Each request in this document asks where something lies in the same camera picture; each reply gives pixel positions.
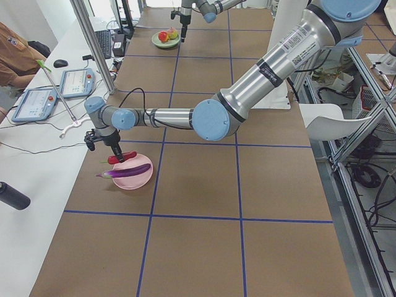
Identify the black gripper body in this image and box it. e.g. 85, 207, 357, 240
84, 129, 121, 151
171, 8, 191, 29

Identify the red chili pepper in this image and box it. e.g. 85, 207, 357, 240
100, 151, 137, 165

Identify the purple eggplant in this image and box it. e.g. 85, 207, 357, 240
96, 163, 152, 179

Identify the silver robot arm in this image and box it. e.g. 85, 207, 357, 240
84, 1, 380, 163
171, 0, 243, 43

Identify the green plate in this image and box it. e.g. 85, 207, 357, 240
151, 32, 181, 48

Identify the pink plate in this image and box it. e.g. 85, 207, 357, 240
113, 153, 153, 190

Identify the far teach pendant tablet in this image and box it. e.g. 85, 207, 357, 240
59, 68, 95, 99

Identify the teach pendant tablet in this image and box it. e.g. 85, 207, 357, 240
12, 88, 57, 123
59, 68, 95, 99

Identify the near teach pendant tablet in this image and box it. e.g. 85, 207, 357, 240
12, 88, 57, 123

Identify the black keyboard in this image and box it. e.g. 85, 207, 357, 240
94, 30, 112, 59

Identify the black computer mouse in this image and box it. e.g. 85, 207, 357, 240
53, 59, 69, 68

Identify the reacher grabber stick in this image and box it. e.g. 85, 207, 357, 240
36, 59, 90, 139

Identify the black water bottle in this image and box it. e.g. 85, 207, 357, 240
1, 181, 31, 210

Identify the person in brown shirt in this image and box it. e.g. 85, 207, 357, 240
0, 21, 47, 123

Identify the white chair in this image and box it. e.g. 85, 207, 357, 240
299, 103, 372, 140

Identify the white plastic basket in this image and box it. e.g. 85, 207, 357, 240
352, 85, 386, 119

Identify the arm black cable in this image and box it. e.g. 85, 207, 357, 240
119, 88, 148, 111

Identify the aluminium frame post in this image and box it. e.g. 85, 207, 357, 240
70, 0, 115, 95

